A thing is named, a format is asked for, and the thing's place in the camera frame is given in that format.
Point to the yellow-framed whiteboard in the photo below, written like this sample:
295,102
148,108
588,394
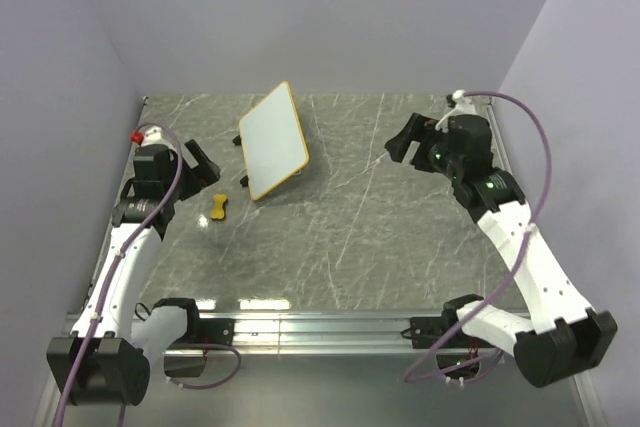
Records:
272,141

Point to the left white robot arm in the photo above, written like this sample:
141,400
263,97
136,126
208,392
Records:
106,358

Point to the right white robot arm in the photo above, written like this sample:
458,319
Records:
563,334

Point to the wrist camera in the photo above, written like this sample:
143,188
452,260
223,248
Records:
148,136
458,104

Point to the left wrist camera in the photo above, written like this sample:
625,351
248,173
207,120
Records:
148,136

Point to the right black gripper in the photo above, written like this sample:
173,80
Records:
416,130

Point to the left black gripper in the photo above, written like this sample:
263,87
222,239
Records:
206,173

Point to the yellow bone-shaped eraser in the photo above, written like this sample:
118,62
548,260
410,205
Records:
219,205

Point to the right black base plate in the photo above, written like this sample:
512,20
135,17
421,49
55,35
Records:
423,332

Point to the aluminium mounting rail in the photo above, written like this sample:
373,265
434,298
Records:
286,332

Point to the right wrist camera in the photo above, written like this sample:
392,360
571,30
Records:
458,104

